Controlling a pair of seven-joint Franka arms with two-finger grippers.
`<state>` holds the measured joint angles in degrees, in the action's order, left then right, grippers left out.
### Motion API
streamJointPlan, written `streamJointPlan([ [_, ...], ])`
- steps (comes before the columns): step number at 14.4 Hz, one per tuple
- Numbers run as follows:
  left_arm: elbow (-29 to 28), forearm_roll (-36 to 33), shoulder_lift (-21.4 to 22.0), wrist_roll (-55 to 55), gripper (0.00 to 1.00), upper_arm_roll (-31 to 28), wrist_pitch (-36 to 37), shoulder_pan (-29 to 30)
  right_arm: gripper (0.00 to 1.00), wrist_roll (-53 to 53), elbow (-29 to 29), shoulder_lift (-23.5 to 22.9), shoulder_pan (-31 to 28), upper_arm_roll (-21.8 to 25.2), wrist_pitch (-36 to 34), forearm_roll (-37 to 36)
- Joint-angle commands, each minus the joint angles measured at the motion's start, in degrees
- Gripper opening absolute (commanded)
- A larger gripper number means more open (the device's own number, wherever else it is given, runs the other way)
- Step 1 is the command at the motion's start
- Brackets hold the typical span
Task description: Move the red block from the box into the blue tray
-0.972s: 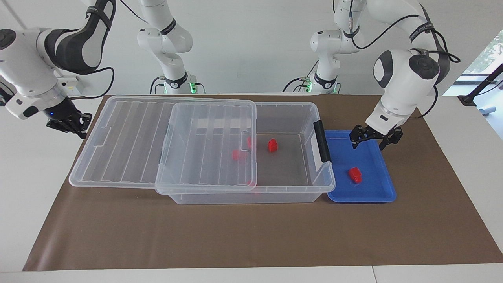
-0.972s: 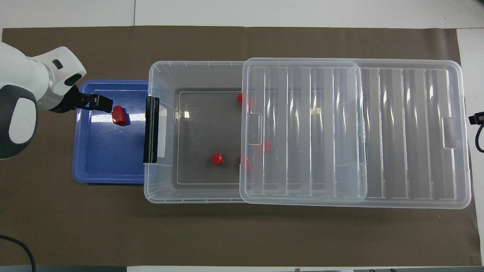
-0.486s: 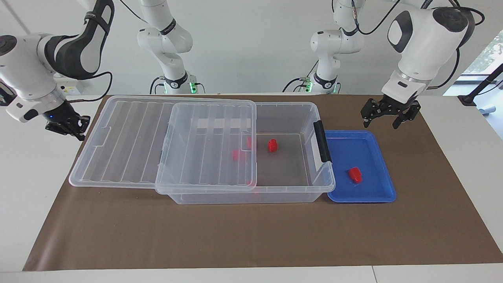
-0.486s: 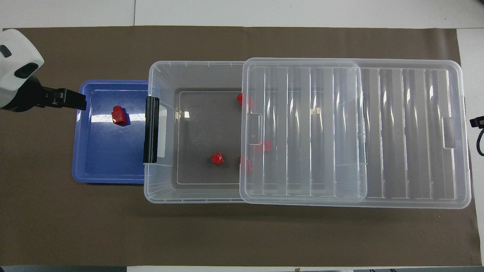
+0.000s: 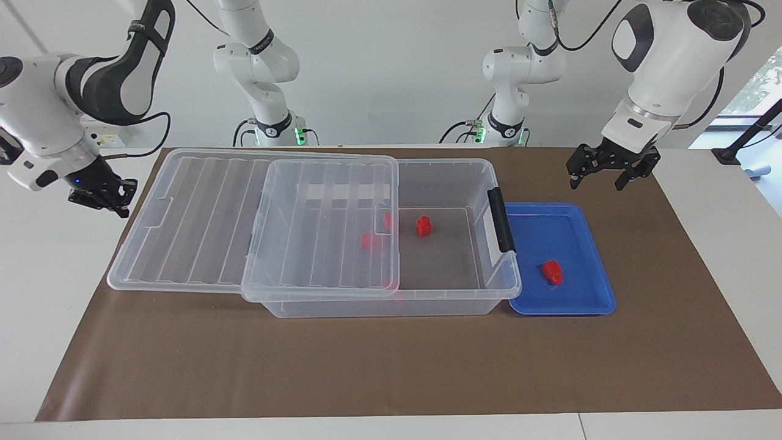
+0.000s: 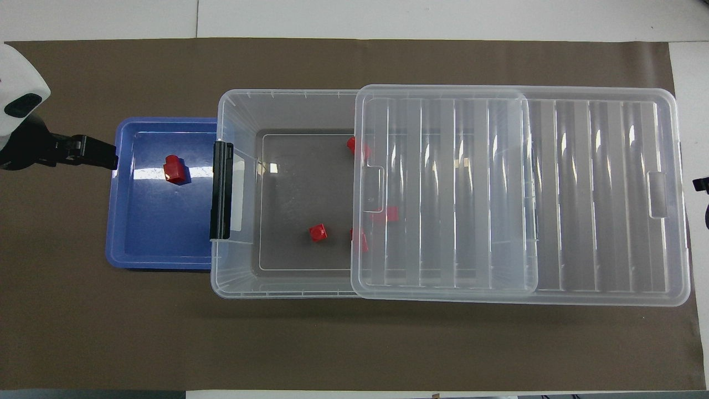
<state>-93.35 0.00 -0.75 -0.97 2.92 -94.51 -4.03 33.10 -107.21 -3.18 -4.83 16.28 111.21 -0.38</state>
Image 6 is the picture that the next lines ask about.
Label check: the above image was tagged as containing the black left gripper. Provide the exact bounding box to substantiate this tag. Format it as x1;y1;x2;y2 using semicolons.
0;114;119;171

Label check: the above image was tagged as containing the clear ribbed plastic lid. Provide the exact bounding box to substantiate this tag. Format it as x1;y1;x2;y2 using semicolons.
350;84;692;306

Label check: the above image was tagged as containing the blue plastic tray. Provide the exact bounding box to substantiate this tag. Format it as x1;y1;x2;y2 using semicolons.
105;116;219;271

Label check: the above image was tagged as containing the clear plastic storage box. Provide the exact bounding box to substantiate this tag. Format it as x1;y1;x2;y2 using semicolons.
210;89;540;300

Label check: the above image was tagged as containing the brown paper mat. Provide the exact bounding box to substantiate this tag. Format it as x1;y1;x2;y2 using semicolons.
0;38;707;391

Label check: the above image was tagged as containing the black box latch handle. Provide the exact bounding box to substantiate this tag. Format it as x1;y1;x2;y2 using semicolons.
209;141;234;240

